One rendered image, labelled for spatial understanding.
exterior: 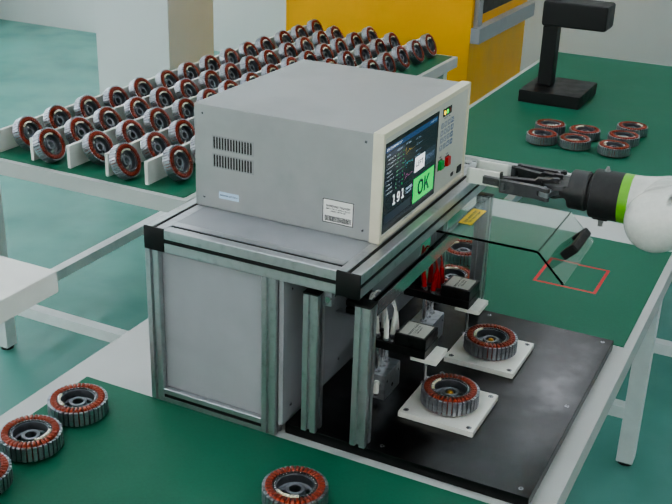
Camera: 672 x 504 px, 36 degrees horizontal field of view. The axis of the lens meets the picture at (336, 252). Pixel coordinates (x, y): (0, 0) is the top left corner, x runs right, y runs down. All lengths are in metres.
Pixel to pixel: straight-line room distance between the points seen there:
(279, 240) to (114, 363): 0.54
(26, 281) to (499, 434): 0.92
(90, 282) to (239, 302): 2.51
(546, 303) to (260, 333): 0.88
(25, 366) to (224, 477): 2.01
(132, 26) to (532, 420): 4.30
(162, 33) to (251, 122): 3.93
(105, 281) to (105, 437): 2.42
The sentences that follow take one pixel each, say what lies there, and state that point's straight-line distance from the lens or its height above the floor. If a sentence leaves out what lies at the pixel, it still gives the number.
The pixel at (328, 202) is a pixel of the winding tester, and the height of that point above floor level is 1.18.
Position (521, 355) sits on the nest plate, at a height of 0.78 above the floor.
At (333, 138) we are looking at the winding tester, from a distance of 1.80.
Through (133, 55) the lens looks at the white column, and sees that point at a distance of 5.94.
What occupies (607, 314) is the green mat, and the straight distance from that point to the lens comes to 2.50.
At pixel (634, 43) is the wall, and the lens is 7.18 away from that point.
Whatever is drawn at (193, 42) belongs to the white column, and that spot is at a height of 0.58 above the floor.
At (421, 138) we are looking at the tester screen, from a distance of 1.92.
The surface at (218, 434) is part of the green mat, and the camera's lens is 1.94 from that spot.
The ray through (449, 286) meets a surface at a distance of 2.14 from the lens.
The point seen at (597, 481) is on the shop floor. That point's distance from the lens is 3.23.
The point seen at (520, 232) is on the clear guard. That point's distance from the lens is 2.06.
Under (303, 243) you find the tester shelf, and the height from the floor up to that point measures 1.11.
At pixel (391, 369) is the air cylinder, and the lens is 2.01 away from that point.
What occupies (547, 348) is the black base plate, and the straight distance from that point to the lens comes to 2.26.
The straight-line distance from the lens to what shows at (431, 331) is 1.95.
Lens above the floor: 1.82
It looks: 23 degrees down
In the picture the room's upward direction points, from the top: 2 degrees clockwise
